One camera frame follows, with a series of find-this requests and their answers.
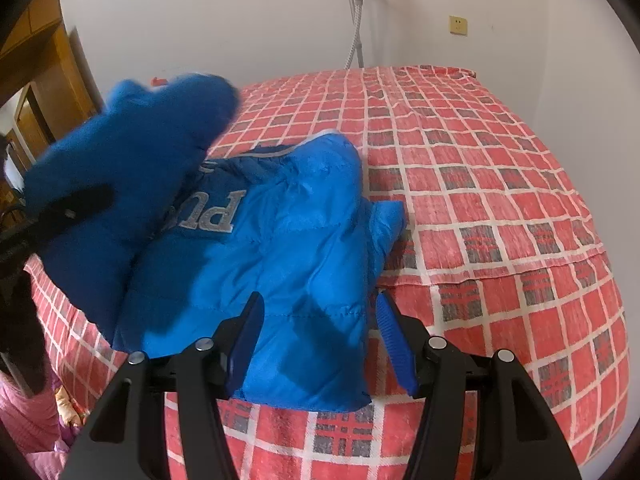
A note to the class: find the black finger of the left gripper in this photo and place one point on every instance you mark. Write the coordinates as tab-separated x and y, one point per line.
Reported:
20	242

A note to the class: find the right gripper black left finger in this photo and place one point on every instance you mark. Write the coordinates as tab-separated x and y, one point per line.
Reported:
125	436

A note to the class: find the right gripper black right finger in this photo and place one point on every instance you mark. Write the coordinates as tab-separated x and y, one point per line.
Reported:
517	436

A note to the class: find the blue puffer jacket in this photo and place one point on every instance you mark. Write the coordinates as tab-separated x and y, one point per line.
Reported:
187	240

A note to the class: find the pink clothing pile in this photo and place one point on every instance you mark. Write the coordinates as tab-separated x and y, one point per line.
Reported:
43	427

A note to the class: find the brown wooden wardrobe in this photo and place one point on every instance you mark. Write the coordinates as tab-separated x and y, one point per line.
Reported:
46	87

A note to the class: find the red plaid bed sheet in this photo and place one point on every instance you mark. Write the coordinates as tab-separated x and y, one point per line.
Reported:
500	251

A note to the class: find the yellow wall socket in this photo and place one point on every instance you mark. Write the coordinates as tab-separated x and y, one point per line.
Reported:
458	26

